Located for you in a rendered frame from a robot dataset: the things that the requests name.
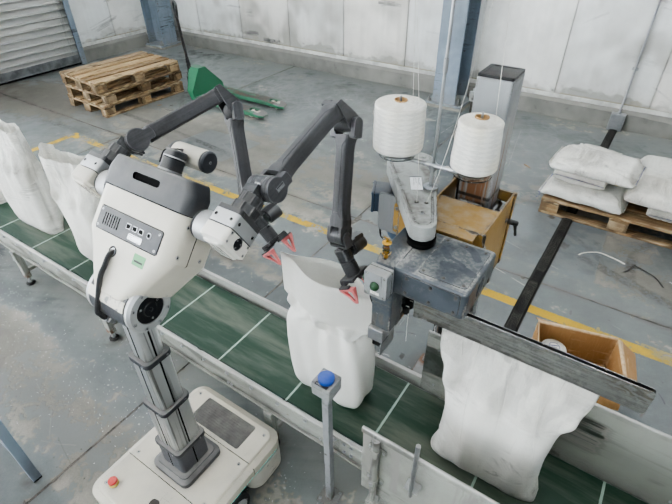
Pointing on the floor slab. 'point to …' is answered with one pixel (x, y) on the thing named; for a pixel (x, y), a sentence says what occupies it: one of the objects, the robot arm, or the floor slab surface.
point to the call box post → (328, 447)
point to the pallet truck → (203, 78)
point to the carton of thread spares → (591, 350)
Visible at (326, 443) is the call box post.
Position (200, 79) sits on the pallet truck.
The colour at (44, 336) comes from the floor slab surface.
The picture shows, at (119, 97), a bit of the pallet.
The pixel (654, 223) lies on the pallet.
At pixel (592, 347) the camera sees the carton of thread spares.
